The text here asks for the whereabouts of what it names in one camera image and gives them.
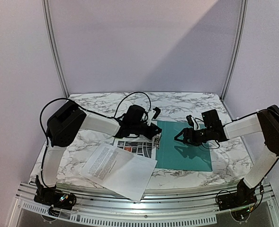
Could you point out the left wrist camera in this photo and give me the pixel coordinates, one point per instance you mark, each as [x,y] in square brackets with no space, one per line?
[153,114]

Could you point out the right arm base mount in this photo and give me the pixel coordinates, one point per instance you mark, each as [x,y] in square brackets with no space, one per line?
[242,198]

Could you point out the left aluminium frame post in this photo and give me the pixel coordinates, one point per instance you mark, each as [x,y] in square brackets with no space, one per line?
[53,47]

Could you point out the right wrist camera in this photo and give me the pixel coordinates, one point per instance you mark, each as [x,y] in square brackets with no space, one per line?
[192,122]

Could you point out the teal file folder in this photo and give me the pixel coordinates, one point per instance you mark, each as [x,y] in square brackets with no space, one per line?
[175,155]

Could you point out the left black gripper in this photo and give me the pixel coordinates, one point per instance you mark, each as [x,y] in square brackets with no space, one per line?
[150,135]

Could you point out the green map flyer sheet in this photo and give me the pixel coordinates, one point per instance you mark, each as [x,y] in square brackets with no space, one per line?
[137,146]

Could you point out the aluminium frame post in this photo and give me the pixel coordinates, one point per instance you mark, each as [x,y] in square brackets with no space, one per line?
[236,47]
[53,47]

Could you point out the white text paper sheet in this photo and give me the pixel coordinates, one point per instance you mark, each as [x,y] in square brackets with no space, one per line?
[120,171]

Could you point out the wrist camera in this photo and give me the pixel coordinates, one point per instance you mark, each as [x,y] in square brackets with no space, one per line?
[192,122]
[153,114]

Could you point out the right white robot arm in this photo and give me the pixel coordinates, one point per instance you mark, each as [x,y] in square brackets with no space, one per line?
[263,124]

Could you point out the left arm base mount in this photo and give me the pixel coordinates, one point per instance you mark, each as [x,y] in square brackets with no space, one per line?
[53,197]

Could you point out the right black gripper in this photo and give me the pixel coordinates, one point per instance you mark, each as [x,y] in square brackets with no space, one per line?
[189,135]

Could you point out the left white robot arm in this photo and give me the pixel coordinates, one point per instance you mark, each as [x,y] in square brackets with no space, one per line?
[63,126]

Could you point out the right aluminium frame post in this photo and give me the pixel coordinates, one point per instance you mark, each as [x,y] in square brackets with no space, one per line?
[236,47]

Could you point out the aluminium front rail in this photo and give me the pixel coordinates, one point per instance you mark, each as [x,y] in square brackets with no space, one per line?
[188,207]

